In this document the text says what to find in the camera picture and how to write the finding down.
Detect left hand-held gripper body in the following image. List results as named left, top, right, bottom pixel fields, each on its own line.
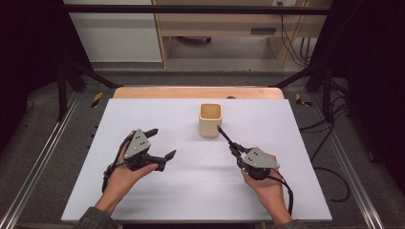
left=123, top=128, right=167, bottom=173

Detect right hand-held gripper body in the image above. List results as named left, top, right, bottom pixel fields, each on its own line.
left=237, top=146, right=281, bottom=181

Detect beige square cup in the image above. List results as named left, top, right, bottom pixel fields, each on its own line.
left=198, top=102, right=224, bottom=138

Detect person's right hand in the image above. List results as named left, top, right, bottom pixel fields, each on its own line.
left=241, top=154, right=287, bottom=209

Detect person's left hand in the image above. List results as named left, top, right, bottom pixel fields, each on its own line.
left=107, top=130, right=160, bottom=200

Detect white table cover board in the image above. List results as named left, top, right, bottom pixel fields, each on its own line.
left=60, top=97, right=333, bottom=222

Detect wooden table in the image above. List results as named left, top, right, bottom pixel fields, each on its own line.
left=113, top=86, right=286, bottom=100

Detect yellow black tape strip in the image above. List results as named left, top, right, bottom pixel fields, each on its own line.
left=91, top=91, right=104, bottom=109
left=294, top=93, right=313, bottom=108

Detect black metal stand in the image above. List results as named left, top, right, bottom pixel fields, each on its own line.
left=269, top=60, right=335, bottom=124
left=56, top=59, right=124, bottom=122

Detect white cabinet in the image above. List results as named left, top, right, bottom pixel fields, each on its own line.
left=62, top=0, right=164, bottom=63

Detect light wooden desk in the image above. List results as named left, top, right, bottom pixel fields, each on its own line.
left=152, top=0, right=332, bottom=69

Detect black curtain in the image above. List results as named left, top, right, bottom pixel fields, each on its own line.
left=309, top=0, right=405, bottom=196
left=0, top=0, right=94, bottom=155

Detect right hand-held gripper cable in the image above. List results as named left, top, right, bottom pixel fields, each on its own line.
left=268, top=170, right=294, bottom=217

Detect bundle of black floor cables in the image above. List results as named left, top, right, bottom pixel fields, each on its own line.
left=298, top=77, right=352, bottom=163

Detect looped black floor cable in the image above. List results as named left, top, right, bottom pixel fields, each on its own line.
left=312, top=166, right=352, bottom=203

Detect aluminium floor rail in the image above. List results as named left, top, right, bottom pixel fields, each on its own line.
left=0, top=91, right=81, bottom=229
left=309, top=93, right=386, bottom=229

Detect hanging black cables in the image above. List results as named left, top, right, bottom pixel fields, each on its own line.
left=277, top=1, right=317, bottom=69

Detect black horizontal frame bar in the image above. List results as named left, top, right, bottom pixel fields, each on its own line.
left=61, top=4, right=332, bottom=16

